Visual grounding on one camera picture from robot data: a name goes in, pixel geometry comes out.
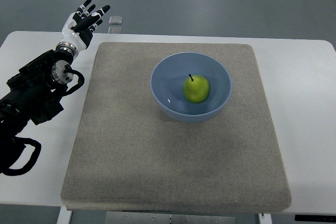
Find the floor socket plate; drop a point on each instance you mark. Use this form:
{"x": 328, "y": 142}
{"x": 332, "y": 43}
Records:
{"x": 115, "y": 30}
{"x": 115, "y": 20}

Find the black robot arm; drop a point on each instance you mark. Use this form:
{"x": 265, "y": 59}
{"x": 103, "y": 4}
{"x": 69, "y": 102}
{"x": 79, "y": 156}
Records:
{"x": 35, "y": 94}

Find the grey felt mat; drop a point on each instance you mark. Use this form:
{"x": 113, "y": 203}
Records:
{"x": 129, "y": 155}

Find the green pear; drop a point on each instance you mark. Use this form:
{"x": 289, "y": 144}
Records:
{"x": 196, "y": 88}

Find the upper floor socket plate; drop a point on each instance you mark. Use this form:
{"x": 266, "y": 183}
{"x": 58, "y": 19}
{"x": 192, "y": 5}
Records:
{"x": 115, "y": 20}

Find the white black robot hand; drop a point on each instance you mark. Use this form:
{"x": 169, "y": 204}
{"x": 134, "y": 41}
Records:
{"x": 78, "y": 30}

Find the blue bowl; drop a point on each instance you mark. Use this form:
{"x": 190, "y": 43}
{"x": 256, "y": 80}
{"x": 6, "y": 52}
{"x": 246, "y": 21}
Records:
{"x": 167, "y": 81}

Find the lower floor socket plate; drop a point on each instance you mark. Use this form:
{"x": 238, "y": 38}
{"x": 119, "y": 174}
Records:
{"x": 115, "y": 30}

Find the white table frame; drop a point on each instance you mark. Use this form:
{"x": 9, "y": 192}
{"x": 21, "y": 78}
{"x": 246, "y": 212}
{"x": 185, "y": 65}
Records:
{"x": 67, "y": 216}

